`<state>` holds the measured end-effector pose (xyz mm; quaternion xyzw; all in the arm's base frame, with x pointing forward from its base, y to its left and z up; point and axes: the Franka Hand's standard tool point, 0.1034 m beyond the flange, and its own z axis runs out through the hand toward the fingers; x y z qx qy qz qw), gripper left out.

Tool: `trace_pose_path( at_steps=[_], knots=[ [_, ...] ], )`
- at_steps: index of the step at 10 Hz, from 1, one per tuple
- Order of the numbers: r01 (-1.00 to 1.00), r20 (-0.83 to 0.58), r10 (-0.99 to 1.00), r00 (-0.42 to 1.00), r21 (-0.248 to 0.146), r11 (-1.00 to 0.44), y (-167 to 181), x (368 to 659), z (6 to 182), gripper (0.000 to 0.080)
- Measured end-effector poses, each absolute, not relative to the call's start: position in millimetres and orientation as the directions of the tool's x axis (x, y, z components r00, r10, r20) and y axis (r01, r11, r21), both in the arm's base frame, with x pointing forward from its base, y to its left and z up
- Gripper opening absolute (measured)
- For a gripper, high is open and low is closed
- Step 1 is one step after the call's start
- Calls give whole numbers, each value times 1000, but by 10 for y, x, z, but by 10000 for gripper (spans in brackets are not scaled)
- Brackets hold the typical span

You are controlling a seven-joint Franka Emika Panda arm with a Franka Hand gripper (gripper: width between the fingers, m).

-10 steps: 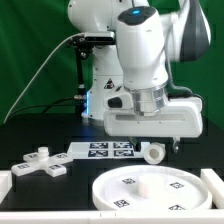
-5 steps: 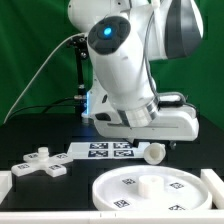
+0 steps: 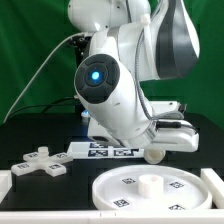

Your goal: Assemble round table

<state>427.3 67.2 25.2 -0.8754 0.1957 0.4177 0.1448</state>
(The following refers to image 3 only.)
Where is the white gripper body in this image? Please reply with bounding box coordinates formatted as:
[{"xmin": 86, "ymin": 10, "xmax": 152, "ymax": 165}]
[{"xmin": 87, "ymin": 101, "xmax": 200, "ymax": 153}]

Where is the white round table top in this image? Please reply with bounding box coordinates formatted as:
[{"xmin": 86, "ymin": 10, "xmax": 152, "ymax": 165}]
[{"xmin": 92, "ymin": 165, "xmax": 212, "ymax": 212}]

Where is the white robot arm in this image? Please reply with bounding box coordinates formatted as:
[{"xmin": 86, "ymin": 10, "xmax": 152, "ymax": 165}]
[{"xmin": 68, "ymin": 0, "xmax": 200, "ymax": 152}]

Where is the white right border block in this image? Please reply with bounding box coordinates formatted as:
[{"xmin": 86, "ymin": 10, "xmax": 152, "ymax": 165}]
[{"xmin": 200, "ymin": 168, "xmax": 224, "ymax": 209}]

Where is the white border block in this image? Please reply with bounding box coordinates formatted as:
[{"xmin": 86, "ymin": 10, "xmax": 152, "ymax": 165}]
[
  {"xmin": 200, "ymin": 168, "xmax": 224, "ymax": 209},
  {"xmin": 0, "ymin": 170, "xmax": 12, "ymax": 203}
]

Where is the white marker tag plate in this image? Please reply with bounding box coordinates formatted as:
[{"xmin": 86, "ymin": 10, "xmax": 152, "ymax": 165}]
[{"xmin": 67, "ymin": 142, "xmax": 143, "ymax": 159}]

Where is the white cross-shaped table base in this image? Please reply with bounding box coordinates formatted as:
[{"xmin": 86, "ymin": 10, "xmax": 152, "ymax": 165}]
[{"xmin": 11, "ymin": 146, "xmax": 73, "ymax": 177}]

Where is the white left border block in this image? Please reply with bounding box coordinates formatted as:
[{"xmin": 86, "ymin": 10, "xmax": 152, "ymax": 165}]
[{"xmin": 0, "ymin": 170, "xmax": 12, "ymax": 203}]

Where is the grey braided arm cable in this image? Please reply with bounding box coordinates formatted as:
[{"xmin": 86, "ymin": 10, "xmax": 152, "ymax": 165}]
[{"xmin": 134, "ymin": 19, "xmax": 198, "ymax": 132}]

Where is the black camera stand pole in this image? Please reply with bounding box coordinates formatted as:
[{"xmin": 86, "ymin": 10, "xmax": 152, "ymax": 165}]
[{"xmin": 75, "ymin": 47, "xmax": 85, "ymax": 111}]

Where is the black cable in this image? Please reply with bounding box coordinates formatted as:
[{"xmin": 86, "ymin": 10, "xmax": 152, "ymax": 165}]
[{"xmin": 6, "ymin": 97, "xmax": 81, "ymax": 122}]

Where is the black camera on stand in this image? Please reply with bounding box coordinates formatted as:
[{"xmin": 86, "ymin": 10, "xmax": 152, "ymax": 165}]
[{"xmin": 67, "ymin": 34, "xmax": 91, "ymax": 48}]

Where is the grey camera cable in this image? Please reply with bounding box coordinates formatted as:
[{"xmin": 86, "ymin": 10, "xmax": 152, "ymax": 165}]
[{"xmin": 3, "ymin": 33, "xmax": 86, "ymax": 125}]

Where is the white front border rail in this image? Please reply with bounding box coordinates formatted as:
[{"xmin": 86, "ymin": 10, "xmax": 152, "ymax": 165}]
[{"xmin": 0, "ymin": 209, "xmax": 224, "ymax": 224}]

